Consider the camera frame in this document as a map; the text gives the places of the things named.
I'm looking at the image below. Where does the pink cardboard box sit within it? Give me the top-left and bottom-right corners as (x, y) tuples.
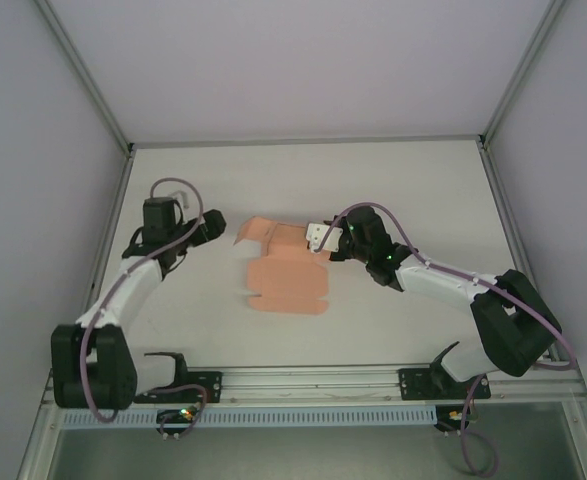
(232, 215), (332, 317)

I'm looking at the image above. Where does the small electronics board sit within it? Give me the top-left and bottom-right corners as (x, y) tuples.
(156, 407), (199, 426)
(435, 405), (479, 434)

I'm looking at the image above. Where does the grey metal panel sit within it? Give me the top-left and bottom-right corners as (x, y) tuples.
(17, 402), (587, 480)

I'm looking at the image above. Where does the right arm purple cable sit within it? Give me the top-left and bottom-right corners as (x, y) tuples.
(330, 201), (577, 475)

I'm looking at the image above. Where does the aluminium frame crossbar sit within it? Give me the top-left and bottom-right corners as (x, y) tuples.
(130, 133), (484, 149)

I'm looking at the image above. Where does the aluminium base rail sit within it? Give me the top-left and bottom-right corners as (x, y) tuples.
(42, 366), (587, 409)

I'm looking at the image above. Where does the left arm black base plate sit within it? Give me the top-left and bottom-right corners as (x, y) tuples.
(132, 369), (223, 404)

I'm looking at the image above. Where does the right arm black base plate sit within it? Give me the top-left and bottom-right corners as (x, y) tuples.
(397, 368), (490, 401)

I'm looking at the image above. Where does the aluminium frame post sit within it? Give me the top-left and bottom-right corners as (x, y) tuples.
(35, 0), (135, 151)
(477, 0), (572, 149)

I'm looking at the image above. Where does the slotted light blue cable duct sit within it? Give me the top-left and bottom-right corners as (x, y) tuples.
(61, 405), (437, 430)

